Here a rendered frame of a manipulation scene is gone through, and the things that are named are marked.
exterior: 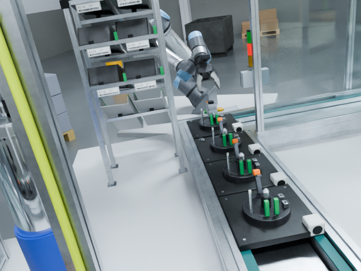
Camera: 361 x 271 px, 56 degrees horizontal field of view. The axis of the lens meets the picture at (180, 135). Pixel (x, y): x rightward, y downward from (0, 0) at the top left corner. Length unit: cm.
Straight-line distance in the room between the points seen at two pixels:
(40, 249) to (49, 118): 48
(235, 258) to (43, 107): 65
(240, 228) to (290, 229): 14
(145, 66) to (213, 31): 679
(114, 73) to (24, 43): 97
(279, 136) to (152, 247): 82
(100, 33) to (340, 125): 117
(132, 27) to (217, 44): 684
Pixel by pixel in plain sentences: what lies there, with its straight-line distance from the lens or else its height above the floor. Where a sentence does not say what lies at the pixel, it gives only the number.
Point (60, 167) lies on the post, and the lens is 51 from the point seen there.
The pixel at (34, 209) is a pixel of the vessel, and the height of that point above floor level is 120.
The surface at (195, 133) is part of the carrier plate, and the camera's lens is 163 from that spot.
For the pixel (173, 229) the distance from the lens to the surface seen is 121.
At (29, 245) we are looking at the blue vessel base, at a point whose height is 111.
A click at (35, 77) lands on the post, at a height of 154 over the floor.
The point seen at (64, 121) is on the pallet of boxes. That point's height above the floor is 28.
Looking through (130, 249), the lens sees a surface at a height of 86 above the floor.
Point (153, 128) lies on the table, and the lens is 208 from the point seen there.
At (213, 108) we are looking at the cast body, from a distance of 165.
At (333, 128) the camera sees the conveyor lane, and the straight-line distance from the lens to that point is 176.
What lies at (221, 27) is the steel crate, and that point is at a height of 70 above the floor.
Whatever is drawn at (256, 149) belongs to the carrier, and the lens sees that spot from 139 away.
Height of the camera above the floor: 161
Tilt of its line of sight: 23 degrees down
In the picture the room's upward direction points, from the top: 9 degrees counter-clockwise
